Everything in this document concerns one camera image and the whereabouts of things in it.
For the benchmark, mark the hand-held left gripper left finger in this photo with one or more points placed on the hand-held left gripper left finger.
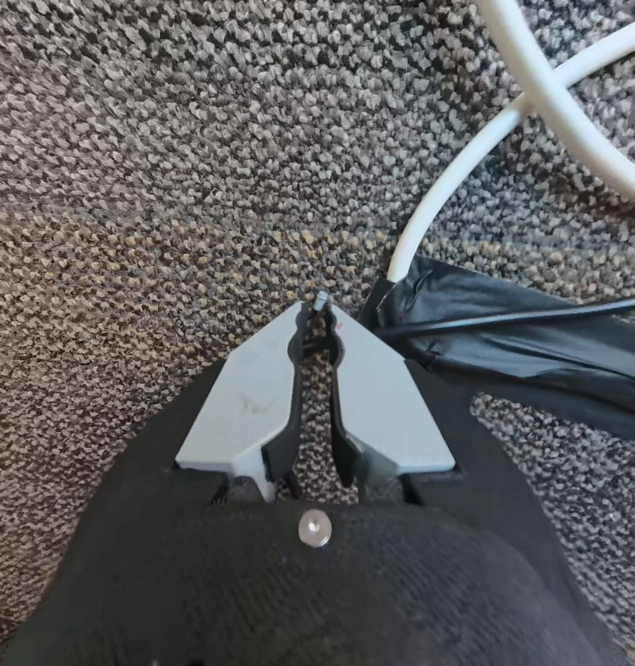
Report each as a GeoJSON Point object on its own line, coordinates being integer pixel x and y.
{"type": "Point", "coordinates": [239, 406]}

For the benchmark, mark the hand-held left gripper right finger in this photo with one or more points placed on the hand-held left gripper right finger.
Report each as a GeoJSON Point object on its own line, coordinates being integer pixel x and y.
{"type": "Point", "coordinates": [395, 416]}

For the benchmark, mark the grey pin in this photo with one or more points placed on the grey pin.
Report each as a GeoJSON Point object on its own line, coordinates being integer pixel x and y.
{"type": "Point", "coordinates": [320, 300]}

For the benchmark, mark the black tape strip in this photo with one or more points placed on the black tape strip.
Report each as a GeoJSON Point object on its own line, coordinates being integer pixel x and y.
{"type": "Point", "coordinates": [531, 364]}

